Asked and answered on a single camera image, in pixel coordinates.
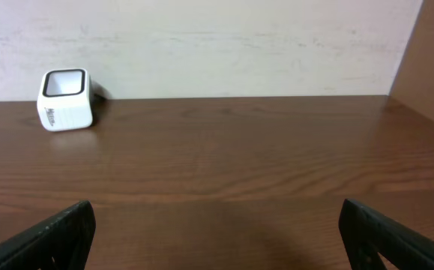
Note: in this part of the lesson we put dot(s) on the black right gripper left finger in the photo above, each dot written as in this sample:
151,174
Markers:
62,241

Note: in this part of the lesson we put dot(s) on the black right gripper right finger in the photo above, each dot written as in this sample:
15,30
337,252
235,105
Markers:
368,236

